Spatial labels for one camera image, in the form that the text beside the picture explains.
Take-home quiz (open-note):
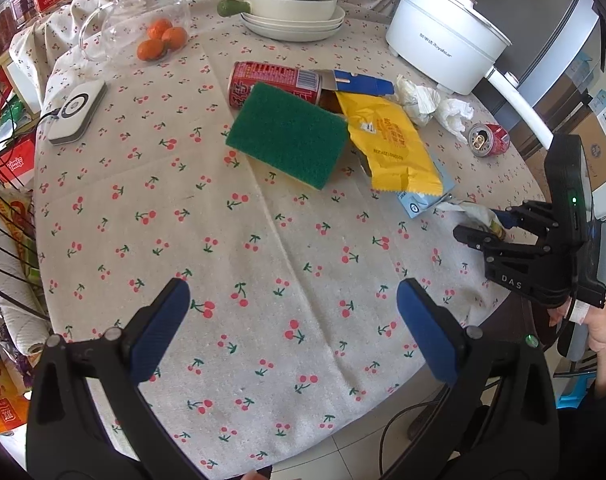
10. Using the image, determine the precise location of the white rectangular gadget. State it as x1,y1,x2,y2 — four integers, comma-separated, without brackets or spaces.
47,79,108,146

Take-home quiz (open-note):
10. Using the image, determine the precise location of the red packet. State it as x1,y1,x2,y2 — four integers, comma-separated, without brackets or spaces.
0,140,36,188

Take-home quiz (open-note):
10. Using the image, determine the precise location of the white pan with green handle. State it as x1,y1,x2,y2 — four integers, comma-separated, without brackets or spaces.
217,0,339,20

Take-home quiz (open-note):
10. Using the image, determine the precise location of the cherry print tablecloth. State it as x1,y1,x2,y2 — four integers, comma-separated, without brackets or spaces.
10,0,549,478

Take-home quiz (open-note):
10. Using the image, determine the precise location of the white electric pot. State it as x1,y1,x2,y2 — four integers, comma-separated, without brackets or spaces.
385,0,554,150

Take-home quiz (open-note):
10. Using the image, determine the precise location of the stack of white bowls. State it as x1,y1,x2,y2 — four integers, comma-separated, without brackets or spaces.
240,6,347,32

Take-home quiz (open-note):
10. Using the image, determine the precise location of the clear glass pitcher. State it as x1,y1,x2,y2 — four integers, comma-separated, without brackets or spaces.
78,0,194,66

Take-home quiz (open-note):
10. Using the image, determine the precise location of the white wrapper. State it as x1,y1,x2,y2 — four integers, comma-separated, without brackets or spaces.
435,201,506,241

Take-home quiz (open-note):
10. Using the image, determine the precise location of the black cable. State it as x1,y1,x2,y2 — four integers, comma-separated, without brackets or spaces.
380,400,454,461

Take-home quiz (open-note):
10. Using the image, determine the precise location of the paper towel roll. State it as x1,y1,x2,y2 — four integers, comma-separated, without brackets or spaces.
0,215,51,357

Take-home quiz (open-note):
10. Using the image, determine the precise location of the light blue packet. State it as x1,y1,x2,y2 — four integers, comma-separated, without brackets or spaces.
395,150,456,220

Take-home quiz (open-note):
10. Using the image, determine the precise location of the green scouring sponge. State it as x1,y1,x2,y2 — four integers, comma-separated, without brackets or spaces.
225,81,351,191

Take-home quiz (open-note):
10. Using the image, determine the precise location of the red drink can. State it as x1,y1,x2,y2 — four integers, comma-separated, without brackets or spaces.
227,61,321,110

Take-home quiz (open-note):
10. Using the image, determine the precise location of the white plate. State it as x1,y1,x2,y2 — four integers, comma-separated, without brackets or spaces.
243,19,345,44

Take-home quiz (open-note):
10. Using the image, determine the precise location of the small orange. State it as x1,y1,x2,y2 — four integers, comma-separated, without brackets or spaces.
136,39,166,62
148,17,174,41
162,26,190,52

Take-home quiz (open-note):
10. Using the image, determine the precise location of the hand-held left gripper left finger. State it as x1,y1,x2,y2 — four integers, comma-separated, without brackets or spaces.
25,277,209,480

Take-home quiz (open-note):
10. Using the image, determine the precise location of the blue plastic stool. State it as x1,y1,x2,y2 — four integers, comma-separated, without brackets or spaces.
558,380,596,409

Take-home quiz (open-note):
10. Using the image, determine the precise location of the grey refrigerator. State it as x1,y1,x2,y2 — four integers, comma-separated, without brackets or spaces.
433,0,604,161

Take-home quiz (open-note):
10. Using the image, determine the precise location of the blue carton box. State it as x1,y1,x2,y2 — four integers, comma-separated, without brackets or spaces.
315,69,396,98

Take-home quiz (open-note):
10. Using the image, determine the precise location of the crushed red can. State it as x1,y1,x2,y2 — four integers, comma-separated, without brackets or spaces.
468,122,511,158

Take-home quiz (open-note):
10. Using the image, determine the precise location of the white tissue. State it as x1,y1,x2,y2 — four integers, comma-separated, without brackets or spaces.
430,97,476,140
394,74,441,128

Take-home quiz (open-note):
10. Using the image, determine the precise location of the yellow snack bag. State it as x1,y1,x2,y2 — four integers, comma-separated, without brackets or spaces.
335,91,444,196

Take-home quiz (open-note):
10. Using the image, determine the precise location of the orange plastic bag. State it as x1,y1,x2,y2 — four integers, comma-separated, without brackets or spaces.
0,360,34,436

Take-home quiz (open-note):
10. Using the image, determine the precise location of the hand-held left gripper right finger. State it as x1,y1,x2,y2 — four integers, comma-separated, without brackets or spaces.
397,277,559,480

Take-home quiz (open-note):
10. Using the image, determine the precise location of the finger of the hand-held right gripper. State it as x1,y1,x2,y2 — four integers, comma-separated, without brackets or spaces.
452,224,554,263
493,199,560,242

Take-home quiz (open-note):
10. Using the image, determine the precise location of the person's right hand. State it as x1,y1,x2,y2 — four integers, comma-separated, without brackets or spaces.
547,290,606,361

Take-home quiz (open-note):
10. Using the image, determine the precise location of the cardboard box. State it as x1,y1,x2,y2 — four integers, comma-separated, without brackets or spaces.
523,105,606,201

